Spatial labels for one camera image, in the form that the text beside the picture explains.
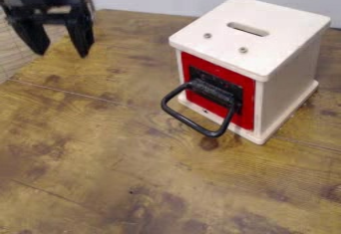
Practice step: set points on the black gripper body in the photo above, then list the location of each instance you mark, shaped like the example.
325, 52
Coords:
47, 11

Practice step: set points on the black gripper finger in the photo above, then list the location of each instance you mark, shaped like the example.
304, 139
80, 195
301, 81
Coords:
80, 30
29, 30

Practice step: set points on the red drawer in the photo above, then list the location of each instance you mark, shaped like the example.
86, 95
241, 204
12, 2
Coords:
238, 85

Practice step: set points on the black metal drawer handle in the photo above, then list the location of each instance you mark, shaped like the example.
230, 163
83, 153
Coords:
214, 96

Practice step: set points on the white wooden box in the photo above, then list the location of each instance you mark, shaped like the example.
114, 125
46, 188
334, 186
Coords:
266, 42

